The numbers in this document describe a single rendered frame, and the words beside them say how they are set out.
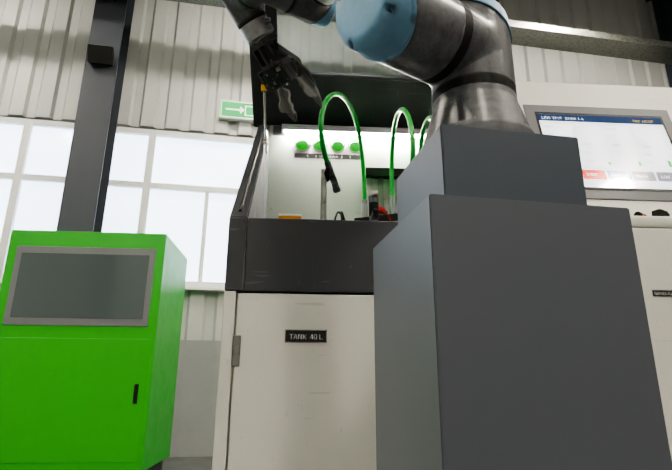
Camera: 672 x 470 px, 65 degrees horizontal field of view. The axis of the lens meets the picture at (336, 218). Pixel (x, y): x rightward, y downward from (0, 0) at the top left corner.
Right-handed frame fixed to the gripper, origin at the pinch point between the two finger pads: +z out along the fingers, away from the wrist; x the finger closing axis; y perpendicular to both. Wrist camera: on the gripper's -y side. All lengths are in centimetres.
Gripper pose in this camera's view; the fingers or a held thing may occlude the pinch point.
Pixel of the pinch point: (307, 110)
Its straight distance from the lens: 136.8
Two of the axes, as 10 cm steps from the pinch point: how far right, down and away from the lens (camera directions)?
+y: -2.6, 4.3, -8.6
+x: 8.3, -3.6, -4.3
